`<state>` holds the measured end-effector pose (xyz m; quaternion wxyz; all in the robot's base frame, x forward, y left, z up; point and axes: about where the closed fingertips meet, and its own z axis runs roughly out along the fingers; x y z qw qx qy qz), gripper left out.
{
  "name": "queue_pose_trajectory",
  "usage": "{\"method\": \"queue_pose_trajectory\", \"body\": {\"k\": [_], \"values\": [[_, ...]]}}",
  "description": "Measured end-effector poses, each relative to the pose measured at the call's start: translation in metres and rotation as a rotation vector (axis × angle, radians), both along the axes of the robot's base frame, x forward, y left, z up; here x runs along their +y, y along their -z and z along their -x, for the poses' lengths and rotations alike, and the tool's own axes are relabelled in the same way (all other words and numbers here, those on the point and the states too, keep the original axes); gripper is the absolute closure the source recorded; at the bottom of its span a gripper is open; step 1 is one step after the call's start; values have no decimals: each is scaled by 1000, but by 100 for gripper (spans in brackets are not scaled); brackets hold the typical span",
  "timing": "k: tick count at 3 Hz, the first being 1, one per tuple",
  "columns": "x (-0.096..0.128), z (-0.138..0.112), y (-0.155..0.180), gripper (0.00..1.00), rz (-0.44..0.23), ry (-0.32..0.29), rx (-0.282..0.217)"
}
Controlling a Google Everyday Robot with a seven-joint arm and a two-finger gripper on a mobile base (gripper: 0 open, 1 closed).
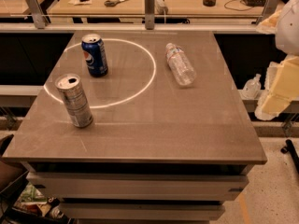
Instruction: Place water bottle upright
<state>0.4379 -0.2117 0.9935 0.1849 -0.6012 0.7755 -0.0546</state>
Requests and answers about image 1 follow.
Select middle metal bracket post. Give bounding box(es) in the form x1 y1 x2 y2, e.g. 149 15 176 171
144 0 155 30

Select metal bracket post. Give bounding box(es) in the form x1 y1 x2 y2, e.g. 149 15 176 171
256 0 280 24
25 0 48 29
144 0 155 30

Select black chair base leg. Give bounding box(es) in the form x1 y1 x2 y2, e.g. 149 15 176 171
280 139 299 174

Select right metal bracket post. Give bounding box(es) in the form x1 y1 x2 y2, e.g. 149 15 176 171
256 0 280 24

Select blue Pepsi can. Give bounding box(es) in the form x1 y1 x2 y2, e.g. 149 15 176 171
81 34 108 77

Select left sanitizer pump bottle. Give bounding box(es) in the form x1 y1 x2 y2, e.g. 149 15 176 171
242 74 261 99

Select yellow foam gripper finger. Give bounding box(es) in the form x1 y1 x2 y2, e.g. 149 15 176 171
256 10 281 35
254 55 299 120

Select scissors on back desk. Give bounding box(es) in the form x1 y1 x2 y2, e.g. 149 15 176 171
104 0 130 7

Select clear plastic water bottle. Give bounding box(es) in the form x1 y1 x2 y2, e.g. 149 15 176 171
165 43 196 87

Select white power strip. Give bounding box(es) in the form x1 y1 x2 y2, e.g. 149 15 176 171
155 0 168 15

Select grey cabinet with drawers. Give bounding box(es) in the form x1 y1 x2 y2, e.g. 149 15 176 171
27 172 249 224

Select green packaged clutter on floor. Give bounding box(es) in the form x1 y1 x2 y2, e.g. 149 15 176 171
14 183 64 219

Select left metal bracket post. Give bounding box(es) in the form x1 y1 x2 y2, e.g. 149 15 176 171
25 0 48 29

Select silver energy drink can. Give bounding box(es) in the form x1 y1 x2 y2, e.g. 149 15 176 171
55 74 93 128

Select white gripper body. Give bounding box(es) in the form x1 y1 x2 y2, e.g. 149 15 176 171
275 0 299 55

